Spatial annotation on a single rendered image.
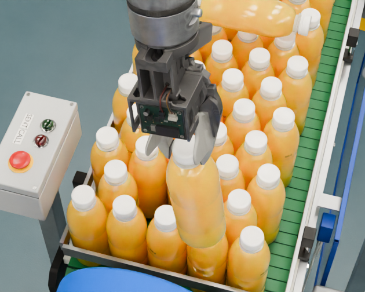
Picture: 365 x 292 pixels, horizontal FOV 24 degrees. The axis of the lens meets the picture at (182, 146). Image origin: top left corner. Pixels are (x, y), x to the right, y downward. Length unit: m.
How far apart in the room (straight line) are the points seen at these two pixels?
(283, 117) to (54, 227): 0.53
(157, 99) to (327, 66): 0.98
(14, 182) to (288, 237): 0.53
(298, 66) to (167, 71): 0.72
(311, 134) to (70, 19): 1.61
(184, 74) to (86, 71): 2.06
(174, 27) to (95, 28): 2.27
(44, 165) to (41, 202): 0.06
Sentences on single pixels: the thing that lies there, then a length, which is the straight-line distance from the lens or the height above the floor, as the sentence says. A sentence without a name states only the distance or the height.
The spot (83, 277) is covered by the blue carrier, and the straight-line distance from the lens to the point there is 1.24.
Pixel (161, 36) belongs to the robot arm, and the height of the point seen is 1.66.
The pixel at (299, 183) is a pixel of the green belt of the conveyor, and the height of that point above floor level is 0.90.
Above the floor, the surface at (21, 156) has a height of 1.11.
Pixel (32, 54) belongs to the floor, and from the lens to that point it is 3.10.
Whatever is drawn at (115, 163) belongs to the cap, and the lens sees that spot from 1.46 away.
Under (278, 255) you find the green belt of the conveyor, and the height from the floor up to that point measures 0.90.
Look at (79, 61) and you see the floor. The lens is 3.05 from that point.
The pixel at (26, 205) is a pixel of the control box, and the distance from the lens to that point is 1.50.
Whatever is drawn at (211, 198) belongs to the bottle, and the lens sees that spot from 1.12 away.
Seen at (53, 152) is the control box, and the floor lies 1.10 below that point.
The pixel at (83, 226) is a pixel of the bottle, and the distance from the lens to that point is 1.46.
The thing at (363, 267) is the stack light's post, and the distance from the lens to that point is 1.92.
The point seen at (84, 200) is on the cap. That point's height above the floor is 1.11.
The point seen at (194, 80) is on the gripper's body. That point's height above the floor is 1.57.
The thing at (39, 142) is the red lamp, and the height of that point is 1.11.
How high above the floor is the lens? 2.32
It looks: 56 degrees down
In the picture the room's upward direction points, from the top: straight up
